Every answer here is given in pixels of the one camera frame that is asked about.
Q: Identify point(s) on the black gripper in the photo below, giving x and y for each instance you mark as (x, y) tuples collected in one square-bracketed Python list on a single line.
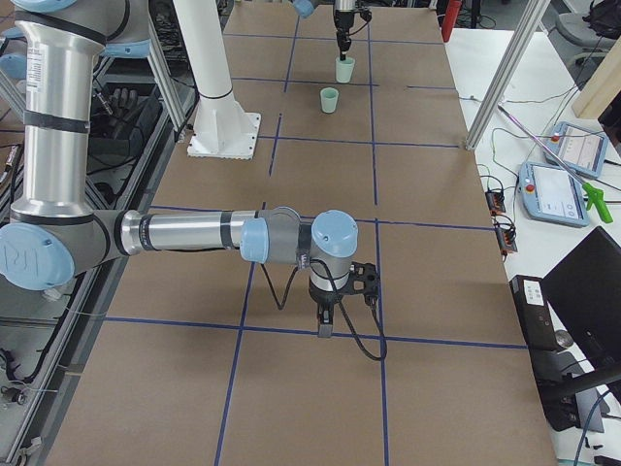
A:
[(324, 297), (343, 19)]

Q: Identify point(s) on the mint green cup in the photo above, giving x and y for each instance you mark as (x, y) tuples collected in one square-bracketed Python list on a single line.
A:
[(329, 98), (344, 69)]

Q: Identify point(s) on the red cylinder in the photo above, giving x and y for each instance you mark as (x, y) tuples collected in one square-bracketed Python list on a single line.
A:
[(449, 19)]

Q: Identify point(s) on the brown paper table mat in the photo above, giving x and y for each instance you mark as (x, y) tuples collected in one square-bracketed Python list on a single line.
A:
[(205, 359)]

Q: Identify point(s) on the orange black connector module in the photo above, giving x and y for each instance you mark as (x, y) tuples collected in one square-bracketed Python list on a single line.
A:
[(495, 200)]

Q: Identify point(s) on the near blue teach pendant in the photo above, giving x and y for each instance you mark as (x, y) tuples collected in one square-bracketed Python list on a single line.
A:
[(550, 194)]

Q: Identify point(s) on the blue teach pendant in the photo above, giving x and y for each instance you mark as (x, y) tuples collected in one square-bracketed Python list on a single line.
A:
[(550, 194), (582, 149)]

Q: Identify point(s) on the far blue teach pendant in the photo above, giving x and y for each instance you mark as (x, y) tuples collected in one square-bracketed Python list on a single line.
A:
[(582, 149)]

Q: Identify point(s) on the metal reacher grabber tool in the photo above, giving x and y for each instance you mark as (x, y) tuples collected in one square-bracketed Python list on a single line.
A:
[(595, 196)]

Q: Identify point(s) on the white camera stand pillar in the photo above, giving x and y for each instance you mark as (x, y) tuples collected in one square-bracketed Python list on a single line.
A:
[(221, 127)]

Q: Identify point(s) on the aluminium frame post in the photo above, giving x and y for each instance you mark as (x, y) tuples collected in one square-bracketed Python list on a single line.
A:
[(522, 35)]

